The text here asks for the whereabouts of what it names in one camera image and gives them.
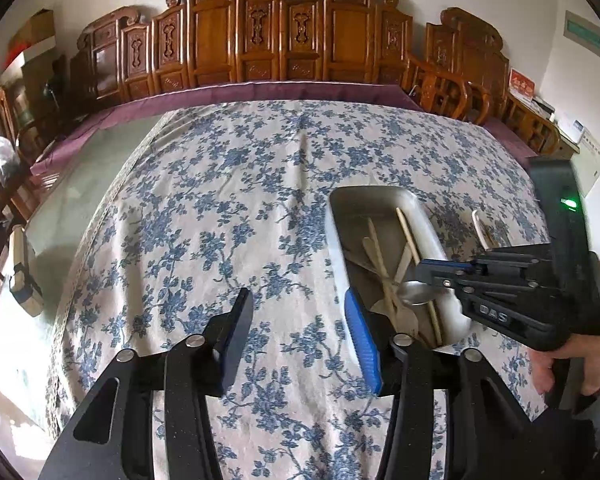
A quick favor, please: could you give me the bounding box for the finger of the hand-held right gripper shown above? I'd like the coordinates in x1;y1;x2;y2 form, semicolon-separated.
414;244;552;282
445;280;538;307

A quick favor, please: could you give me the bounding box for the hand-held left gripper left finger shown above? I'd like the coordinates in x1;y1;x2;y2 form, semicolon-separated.
37;287;255;480

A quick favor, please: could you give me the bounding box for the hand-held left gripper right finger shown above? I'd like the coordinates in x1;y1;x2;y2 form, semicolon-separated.
344;287;551;480

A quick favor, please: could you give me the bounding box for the metal spoon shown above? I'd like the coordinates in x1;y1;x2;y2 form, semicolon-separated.
399;280;447;307

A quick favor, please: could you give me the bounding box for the wooden chopstick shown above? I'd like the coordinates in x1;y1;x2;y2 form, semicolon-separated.
367;217;402;332
396;207;444;347

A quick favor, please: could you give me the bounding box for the rectangular metal tin container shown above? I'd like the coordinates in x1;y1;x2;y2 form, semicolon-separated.
325;185;475;357

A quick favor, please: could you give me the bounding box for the person's right hand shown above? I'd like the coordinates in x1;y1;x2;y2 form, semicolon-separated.
530;304;600;397

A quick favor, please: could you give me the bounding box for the wooden side table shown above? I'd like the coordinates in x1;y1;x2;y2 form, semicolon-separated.
505;94;581;159

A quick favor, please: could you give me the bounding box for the small white device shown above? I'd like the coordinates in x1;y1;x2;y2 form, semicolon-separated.
555;117;586;143

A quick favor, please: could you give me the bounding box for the purple armchair cushion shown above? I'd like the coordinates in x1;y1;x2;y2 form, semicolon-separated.
480;117;537;157

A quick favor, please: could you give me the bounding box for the blue floral tablecloth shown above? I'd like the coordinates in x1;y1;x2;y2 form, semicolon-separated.
45;100;551;480

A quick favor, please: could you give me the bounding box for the red printed box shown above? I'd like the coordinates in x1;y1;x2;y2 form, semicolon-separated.
509;67;536;103

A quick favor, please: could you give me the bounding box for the carved wooden armchair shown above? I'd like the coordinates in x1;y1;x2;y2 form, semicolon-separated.
410;7;563;157

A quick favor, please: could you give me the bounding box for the small device on table edge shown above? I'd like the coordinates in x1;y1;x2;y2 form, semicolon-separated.
7;227;46;318

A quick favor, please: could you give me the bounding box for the carved wooden sofa bench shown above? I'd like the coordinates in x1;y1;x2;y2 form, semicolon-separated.
70;0;431;111

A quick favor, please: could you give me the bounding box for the brown cardboard box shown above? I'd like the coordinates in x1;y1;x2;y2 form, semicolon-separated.
10;7;56;56

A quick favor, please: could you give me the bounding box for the white wall distribution box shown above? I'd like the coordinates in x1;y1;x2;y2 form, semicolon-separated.
575;127;600;196

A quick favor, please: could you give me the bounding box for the grey wall panel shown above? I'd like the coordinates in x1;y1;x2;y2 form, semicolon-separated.
562;10;600;61

